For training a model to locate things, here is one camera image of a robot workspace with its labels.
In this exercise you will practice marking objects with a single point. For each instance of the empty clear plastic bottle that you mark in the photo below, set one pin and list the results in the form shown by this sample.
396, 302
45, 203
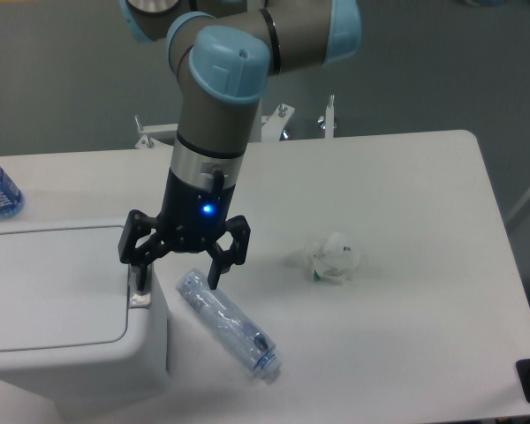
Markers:
239, 334

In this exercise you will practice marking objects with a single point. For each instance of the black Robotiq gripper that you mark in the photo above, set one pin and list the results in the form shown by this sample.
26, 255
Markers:
191, 220

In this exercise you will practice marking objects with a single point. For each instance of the white push-lid trash can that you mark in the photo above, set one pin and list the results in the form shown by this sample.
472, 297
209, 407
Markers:
78, 328

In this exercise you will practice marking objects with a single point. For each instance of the crumpled white paper wad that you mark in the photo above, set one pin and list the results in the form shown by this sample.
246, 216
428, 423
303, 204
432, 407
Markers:
333, 259

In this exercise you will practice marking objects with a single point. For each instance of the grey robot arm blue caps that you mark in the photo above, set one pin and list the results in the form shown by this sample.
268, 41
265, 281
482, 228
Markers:
222, 56

